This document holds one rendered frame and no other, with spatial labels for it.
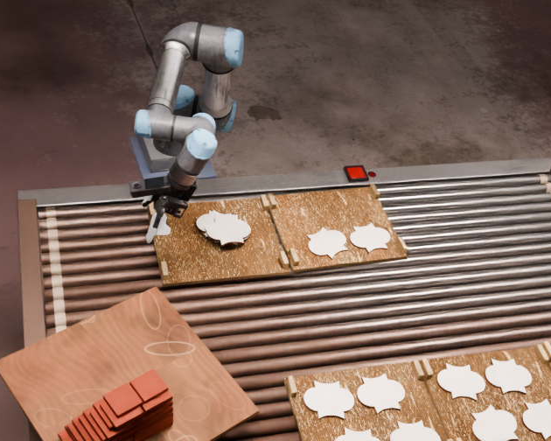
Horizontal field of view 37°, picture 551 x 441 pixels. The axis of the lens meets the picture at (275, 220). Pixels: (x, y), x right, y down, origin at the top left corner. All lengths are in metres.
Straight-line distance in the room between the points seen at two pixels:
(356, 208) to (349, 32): 2.91
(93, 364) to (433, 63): 3.86
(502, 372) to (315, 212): 0.83
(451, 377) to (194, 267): 0.86
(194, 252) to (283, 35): 3.07
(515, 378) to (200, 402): 0.97
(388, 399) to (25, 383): 1.00
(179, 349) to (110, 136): 2.42
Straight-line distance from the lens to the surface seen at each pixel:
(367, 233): 2.86
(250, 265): 2.68
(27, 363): 2.30
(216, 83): 2.72
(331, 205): 2.94
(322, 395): 2.40
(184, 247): 2.71
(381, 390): 2.45
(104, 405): 2.05
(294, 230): 2.82
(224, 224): 2.73
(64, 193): 2.91
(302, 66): 5.30
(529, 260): 3.04
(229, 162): 4.47
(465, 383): 2.56
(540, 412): 2.59
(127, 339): 2.33
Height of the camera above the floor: 2.90
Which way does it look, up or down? 44 degrees down
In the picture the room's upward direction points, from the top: 11 degrees clockwise
